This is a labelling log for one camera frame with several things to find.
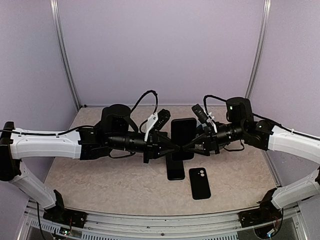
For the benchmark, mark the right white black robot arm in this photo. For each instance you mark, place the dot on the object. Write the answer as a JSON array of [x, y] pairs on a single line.
[[266, 136]]

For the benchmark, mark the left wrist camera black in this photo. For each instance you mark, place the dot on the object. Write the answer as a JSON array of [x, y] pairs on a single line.
[[155, 123]]

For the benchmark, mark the left aluminium corner post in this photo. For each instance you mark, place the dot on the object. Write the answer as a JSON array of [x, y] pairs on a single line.
[[54, 5]]

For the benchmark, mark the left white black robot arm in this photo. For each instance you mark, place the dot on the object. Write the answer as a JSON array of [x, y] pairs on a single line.
[[83, 143]]

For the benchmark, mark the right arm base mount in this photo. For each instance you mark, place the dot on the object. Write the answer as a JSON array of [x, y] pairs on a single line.
[[259, 216]]

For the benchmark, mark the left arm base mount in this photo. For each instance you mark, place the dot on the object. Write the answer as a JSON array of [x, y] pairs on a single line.
[[65, 216]]

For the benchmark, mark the black smartphone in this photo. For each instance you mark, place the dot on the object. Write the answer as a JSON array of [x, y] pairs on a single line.
[[175, 170], [183, 131]]

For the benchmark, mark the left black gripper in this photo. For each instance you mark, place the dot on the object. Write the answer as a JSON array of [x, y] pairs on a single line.
[[154, 143]]

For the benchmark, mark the right aluminium corner post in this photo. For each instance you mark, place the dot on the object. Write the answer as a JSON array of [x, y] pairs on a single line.
[[263, 27]]

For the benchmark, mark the aluminium front rail frame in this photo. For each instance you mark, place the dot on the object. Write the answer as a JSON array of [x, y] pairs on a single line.
[[107, 226]]

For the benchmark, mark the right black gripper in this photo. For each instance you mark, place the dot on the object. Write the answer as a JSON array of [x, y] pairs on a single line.
[[209, 138]]

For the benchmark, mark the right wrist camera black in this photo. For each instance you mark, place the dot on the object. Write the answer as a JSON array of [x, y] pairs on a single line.
[[203, 117]]

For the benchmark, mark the aluminium corner post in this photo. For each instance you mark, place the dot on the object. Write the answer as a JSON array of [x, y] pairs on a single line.
[[263, 27], [54, 5]]

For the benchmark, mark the black phone case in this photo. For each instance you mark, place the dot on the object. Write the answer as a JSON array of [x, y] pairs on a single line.
[[200, 187], [175, 178]]

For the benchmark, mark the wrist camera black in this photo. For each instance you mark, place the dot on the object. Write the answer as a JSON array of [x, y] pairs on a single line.
[[203, 117], [155, 123]]

